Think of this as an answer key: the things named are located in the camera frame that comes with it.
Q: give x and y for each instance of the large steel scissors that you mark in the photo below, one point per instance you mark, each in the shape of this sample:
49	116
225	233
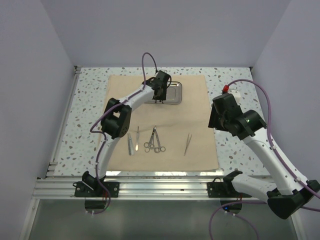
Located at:
159	147

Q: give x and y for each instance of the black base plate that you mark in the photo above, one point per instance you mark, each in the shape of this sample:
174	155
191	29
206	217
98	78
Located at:
218	189
84	191

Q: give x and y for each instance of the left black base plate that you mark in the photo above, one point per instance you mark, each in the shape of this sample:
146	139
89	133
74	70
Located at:
84	191

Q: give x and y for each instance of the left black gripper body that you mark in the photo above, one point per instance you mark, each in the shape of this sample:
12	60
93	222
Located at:
163	95

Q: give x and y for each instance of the aluminium frame rail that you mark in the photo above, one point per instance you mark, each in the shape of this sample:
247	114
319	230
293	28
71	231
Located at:
130	188

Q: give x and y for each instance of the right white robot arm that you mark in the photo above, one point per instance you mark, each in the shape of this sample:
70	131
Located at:
290	191

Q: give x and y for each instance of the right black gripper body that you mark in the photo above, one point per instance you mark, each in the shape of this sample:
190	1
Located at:
217	120

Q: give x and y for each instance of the small steel scissors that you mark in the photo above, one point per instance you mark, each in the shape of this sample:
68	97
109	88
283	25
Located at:
151	137

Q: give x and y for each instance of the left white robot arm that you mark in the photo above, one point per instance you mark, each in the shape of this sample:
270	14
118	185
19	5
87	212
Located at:
115	123

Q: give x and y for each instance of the steel scalpel handle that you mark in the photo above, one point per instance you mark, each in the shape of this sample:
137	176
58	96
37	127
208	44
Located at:
129	144
132	146
137	139

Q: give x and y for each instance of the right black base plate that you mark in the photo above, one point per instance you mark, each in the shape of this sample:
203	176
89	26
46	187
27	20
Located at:
218	189

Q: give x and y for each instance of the beige surgical drape cloth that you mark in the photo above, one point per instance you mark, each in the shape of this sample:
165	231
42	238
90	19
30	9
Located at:
173	123

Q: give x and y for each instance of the steel instrument tray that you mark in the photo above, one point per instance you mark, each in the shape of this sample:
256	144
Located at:
174	95

